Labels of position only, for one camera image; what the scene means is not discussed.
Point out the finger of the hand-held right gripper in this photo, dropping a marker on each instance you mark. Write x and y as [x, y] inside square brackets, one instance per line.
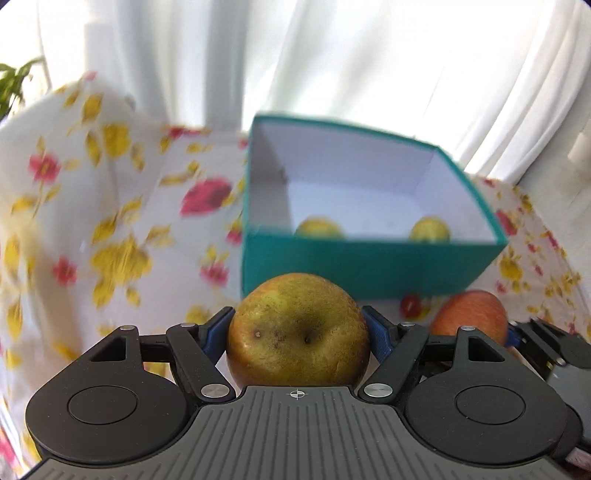
[538, 334]

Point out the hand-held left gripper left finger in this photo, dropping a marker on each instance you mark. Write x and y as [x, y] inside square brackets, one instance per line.
[215, 330]

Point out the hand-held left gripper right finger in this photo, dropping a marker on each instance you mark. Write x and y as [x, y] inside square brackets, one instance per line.
[376, 333]

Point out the teal cardboard box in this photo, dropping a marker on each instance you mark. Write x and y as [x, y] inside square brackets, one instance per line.
[369, 265]

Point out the orange-red apple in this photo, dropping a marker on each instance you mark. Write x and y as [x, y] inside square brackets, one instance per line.
[468, 311]

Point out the yellow-green and red apple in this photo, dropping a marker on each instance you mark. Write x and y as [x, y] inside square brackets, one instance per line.
[295, 332]

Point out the red cherry tomato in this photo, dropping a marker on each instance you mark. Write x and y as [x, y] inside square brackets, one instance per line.
[410, 305]

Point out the yellow guava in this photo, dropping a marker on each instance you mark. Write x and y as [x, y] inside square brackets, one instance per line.
[318, 228]
[430, 230]

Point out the floral tablecloth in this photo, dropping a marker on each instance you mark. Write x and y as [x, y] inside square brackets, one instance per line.
[69, 230]

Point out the white curtain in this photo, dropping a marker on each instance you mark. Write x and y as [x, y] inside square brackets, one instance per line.
[369, 60]

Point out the green plant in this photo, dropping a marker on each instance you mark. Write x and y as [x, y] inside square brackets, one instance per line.
[11, 85]

